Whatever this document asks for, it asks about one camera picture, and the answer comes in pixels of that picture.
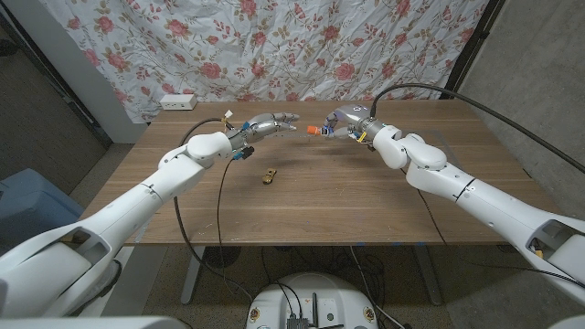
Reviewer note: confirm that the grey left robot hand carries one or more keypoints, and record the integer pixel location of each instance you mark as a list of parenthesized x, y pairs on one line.
[(260, 128)]

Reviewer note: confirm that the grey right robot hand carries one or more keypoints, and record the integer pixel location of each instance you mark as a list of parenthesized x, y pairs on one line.
[(354, 119)]

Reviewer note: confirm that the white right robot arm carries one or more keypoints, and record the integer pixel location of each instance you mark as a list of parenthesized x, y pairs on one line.
[(493, 205)]

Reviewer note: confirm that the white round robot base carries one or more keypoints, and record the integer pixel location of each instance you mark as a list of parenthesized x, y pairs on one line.
[(315, 292)]

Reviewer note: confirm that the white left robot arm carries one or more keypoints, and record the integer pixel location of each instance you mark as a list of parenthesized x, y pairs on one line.
[(137, 205)]

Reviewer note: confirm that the gold toy car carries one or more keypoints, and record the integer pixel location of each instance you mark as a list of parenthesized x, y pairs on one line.
[(269, 176)]

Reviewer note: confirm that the floral backdrop cloth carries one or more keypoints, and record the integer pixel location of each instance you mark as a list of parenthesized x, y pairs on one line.
[(274, 45)]

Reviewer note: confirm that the white power strip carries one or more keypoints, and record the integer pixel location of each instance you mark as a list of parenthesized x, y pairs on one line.
[(178, 102)]

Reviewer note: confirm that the black round floor object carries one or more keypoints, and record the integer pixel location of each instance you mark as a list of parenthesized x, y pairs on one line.
[(221, 258)]

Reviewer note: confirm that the black backdrop stand pole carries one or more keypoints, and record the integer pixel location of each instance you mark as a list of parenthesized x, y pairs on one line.
[(471, 48)]

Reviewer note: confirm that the white table leg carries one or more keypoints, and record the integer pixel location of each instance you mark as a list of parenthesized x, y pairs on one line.
[(192, 274)]

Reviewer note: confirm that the grey table leg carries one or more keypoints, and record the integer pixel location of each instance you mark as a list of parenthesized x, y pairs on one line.
[(429, 279)]

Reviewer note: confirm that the blue plastic bin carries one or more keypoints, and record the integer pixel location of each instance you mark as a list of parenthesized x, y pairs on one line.
[(32, 201)]

